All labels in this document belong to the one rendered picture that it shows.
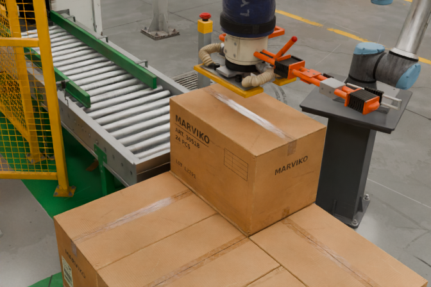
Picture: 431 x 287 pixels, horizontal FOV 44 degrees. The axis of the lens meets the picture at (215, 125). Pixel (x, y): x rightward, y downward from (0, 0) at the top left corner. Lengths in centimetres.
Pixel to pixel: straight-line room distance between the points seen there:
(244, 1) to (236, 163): 64
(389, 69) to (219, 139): 103
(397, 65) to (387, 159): 130
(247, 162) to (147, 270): 57
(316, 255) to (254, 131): 56
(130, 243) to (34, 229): 110
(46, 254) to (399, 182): 225
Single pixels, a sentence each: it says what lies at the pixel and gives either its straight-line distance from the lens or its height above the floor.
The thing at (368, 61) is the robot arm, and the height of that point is 100.
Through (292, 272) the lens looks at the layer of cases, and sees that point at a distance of 218.
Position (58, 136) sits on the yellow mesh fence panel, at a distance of 328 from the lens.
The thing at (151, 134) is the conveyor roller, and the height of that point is 53.
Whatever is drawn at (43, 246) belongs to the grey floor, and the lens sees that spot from 316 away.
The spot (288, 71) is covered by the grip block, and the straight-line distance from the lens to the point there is 205.
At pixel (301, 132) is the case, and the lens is 225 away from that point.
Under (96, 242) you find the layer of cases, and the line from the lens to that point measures 230.
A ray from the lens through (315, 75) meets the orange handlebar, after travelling 201.
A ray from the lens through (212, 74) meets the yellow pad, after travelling 226.
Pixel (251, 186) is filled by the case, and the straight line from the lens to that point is 217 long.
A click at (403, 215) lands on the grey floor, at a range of 350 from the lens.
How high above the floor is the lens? 206
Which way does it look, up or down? 30 degrees down
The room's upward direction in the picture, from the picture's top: 2 degrees clockwise
